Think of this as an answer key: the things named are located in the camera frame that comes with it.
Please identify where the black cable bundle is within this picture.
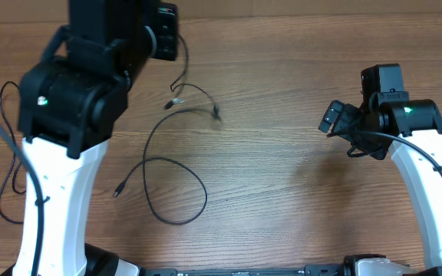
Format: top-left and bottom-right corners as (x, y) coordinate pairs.
(112, 107), (222, 226)

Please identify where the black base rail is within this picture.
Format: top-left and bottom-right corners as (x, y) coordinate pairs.
(136, 252), (410, 276)

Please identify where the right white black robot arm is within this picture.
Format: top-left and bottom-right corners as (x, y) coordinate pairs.
(318, 64), (442, 275)

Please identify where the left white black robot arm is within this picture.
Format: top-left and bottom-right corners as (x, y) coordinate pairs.
(7, 0), (179, 275)

